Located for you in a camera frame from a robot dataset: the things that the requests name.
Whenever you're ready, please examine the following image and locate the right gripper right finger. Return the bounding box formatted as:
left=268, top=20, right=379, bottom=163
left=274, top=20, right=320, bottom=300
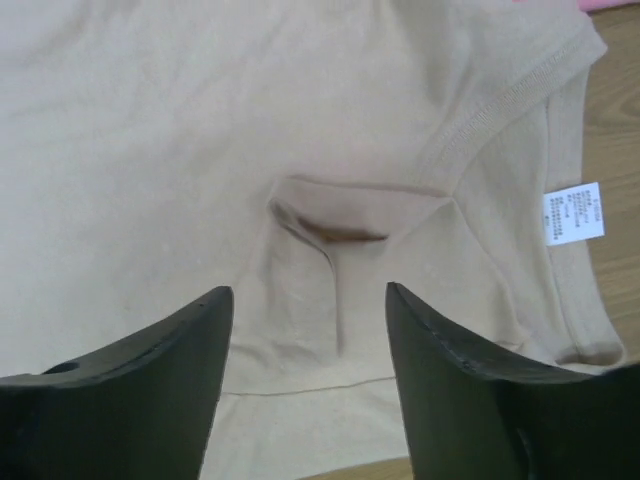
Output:
left=385, top=283, right=639, bottom=480

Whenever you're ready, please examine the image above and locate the beige t shirt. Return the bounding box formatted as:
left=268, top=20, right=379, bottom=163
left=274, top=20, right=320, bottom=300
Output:
left=1, top=1, right=625, bottom=479

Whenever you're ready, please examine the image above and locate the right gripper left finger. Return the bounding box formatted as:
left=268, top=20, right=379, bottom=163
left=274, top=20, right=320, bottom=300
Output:
left=1, top=287, right=234, bottom=479

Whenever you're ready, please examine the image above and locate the folded bright pink t shirt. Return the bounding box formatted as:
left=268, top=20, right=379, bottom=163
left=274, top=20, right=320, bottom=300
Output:
left=509, top=0, right=640, bottom=14

